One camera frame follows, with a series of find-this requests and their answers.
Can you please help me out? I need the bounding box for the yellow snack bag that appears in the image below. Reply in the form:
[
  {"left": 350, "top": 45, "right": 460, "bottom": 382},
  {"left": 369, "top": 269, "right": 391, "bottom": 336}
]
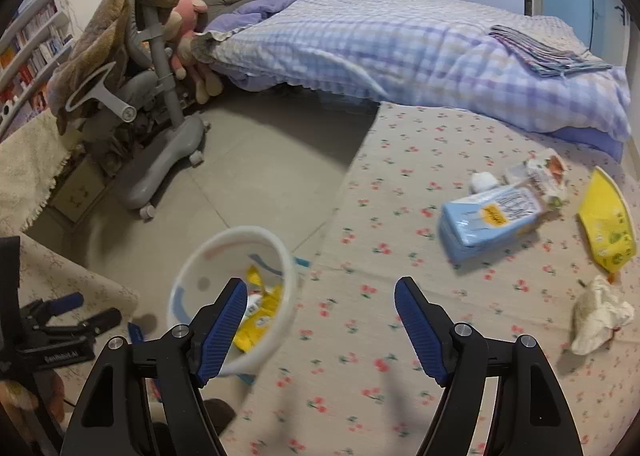
[{"left": 233, "top": 265, "right": 282, "bottom": 353}]

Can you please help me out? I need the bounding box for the white plastic bottle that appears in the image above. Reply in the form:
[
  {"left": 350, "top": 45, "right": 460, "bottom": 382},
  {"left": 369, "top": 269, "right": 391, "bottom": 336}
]
[{"left": 243, "top": 292, "right": 262, "bottom": 319}]

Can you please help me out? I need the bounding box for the light blue tissue pack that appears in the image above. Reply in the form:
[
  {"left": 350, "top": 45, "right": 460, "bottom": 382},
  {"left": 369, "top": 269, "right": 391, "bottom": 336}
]
[{"left": 439, "top": 183, "right": 547, "bottom": 263}]

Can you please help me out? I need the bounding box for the small white tissue wad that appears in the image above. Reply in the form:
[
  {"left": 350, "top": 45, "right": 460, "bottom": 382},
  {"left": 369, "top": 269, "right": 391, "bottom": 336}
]
[{"left": 470, "top": 172, "right": 501, "bottom": 194}]

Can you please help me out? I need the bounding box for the white tissue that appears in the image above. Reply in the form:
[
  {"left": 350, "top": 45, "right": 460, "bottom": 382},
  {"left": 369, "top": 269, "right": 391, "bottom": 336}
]
[{"left": 570, "top": 275, "right": 634, "bottom": 356}]

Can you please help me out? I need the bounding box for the white snack wrapper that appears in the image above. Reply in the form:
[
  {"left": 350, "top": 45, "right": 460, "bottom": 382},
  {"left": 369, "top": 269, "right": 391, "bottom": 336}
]
[{"left": 504, "top": 148, "right": 568, "bottom": 211}]

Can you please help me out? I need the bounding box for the yellow paper bowl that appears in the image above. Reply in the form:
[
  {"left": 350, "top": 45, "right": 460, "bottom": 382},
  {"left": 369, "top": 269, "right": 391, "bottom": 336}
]
[{"left": 577, "top": 167, "right": 638, "bottom": 274}]

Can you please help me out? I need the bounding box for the white cartoon trash bin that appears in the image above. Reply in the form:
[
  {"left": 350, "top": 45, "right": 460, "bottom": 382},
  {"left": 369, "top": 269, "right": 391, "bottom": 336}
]
[{"left": 166, "top": 226, "right": 298, "bottom": 384}]

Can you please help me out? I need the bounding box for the person's left hand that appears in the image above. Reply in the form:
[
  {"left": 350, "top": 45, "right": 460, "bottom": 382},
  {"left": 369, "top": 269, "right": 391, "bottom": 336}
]
[{"left": 1, "top": 372, "right": 65, "bottom": 430}]

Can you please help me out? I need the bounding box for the blue plastic strip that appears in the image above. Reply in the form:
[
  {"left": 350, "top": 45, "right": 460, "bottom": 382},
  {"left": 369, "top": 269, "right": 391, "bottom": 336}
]
[{"left": 127, "top": 321, "right": 144, "bottom": 344}]

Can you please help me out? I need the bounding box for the cardboard box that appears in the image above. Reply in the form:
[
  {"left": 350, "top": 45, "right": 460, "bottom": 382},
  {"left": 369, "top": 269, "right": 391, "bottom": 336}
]
[{"left": 51, "top": 157, "right": 105, "bottom": 223}]

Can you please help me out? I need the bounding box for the cream knitted cloth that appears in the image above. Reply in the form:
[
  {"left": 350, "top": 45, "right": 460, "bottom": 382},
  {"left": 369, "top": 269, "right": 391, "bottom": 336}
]
[{"left": 0, "top": 111, "right": 76, "bottom": 236}]

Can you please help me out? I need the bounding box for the grey swivel chair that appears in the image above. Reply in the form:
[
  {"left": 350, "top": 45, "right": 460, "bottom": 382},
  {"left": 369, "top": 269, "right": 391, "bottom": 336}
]
[{"left": 64, "top": 0, "right": 210, "bottom": 222}]

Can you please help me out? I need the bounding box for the white bookshelf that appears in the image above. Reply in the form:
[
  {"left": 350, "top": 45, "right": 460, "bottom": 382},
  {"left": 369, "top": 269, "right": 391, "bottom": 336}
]
[{"left": 1, "top": 0, "right": 75, "bottom": 138}]

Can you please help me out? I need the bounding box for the purple checked duvet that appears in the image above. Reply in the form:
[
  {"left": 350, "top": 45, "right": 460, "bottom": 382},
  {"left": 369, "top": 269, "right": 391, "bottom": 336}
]
[{"left": 192, "top": 0, "right": 631, "bottom": 149}]

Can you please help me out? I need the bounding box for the brown blanket on chair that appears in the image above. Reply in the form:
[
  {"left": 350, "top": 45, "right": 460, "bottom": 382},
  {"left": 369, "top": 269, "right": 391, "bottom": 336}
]
[{"left": 47, "top": 0, "right": 178, "bottom": 136}]

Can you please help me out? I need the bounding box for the folded striped cloth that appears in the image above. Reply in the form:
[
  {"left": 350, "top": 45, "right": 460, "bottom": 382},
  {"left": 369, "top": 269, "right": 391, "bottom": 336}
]
[{"left": 489, "top": 24, "right": 613, "bottom": 78}]

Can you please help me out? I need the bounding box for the pink plush toy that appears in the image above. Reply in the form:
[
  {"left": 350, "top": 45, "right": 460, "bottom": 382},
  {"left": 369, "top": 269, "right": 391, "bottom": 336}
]
[{"left": 162, "top": 0, "right": 224, "bottom": 106}]

